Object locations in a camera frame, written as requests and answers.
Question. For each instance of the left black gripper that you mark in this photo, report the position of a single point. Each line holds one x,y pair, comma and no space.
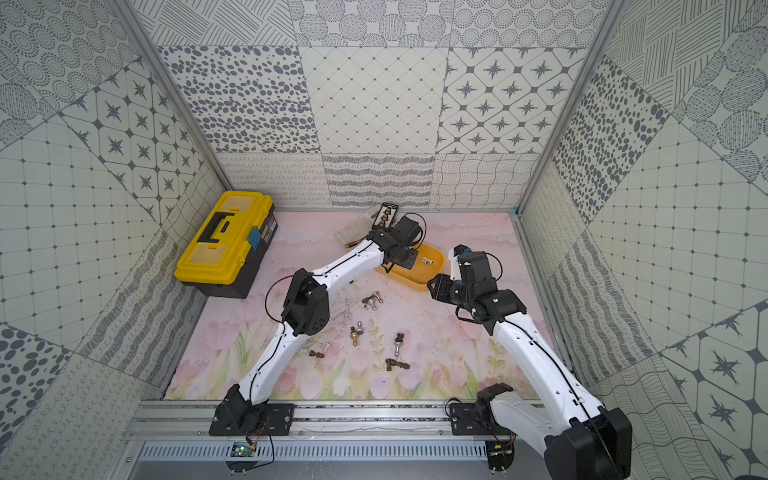
393,218

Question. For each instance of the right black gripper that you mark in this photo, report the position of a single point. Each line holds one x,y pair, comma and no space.
440,291

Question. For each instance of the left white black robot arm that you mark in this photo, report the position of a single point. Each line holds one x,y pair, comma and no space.
306,312

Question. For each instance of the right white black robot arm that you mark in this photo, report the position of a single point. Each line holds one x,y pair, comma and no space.
576,435

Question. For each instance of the yellow plastic storage tray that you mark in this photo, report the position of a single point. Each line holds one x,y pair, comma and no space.
420,274

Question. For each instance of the brown lying chess piece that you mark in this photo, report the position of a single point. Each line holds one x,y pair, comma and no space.
401,364

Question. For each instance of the yellow plastic toolbox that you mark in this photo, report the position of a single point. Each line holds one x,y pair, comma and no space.
225,255

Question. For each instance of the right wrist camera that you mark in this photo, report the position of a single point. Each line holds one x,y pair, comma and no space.
457,262

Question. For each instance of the clear plastic bag with cable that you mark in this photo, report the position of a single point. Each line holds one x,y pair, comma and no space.
351,234

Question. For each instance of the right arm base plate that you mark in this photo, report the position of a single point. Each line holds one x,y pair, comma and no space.
465,420

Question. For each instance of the aluminium front rail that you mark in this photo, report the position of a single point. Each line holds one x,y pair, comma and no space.
317,420

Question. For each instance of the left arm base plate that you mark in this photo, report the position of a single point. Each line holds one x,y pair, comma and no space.
273,419

